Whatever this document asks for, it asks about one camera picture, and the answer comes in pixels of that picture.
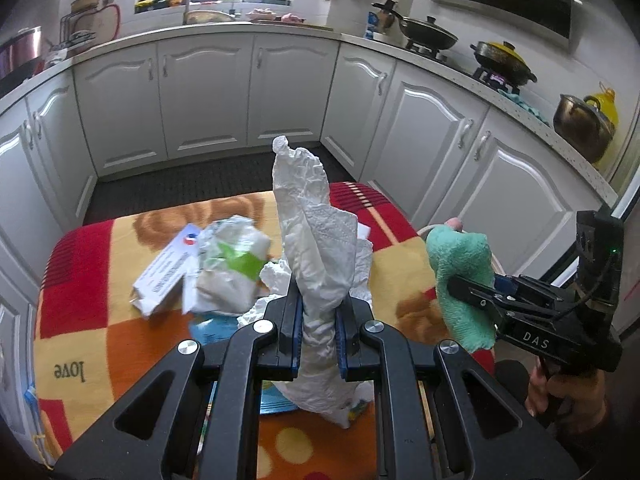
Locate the green towel cloth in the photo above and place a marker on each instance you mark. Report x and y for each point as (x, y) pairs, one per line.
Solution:
(460, 255)

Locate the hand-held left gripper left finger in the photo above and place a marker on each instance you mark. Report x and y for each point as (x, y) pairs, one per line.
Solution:
(295, 332)

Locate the wooden cutting board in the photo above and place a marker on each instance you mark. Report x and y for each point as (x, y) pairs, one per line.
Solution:
(92, 17)

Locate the yellow kettle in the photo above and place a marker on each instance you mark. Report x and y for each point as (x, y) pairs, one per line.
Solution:
(606, 105)

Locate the teal dish cloth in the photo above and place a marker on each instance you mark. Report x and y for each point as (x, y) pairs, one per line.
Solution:
(530, 107)

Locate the red orange printed blanket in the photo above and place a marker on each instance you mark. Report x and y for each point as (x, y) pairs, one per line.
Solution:
(125, 340)

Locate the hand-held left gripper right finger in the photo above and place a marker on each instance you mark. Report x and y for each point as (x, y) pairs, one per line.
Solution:
(343, 340)

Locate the gas stove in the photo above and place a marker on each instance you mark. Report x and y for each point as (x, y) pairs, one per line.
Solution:
(487, 77)

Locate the white medicine box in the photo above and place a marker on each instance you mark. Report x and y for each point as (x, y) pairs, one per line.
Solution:
(165, 270)

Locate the blue plate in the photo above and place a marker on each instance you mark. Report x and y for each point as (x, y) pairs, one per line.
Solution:
(215, 332)

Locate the person's right forearm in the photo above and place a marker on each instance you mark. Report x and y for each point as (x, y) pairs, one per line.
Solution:
(595, 442)

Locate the blue white carton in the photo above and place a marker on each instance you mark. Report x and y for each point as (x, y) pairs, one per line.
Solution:
(371, 27)

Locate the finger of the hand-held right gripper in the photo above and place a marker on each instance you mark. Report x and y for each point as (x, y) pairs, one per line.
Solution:
(530, 289)
(475, 296)

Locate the metal sink basin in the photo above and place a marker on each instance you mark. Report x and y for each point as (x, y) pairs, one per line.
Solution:
(207, 17)

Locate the black wok with lid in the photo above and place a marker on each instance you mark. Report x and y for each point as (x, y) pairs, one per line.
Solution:
(430, 32)

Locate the red cooking pot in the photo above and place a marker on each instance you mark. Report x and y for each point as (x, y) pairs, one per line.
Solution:
(20, 50)

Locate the row of white cabinet doors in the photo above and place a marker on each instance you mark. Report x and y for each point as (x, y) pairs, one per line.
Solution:
(210, 100)

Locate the white green plastic package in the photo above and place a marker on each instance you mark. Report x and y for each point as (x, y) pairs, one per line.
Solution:
(225, 270)

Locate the person's right hand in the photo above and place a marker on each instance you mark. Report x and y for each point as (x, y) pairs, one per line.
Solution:
(575, 397)

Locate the black pot with yellow lid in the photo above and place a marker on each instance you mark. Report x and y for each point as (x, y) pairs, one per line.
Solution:
(502, 60)

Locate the white tissue paper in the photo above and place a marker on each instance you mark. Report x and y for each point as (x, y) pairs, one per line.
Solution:
(315, 240)

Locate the steel pot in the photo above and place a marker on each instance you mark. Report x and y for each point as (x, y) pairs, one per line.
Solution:
(582, 125)

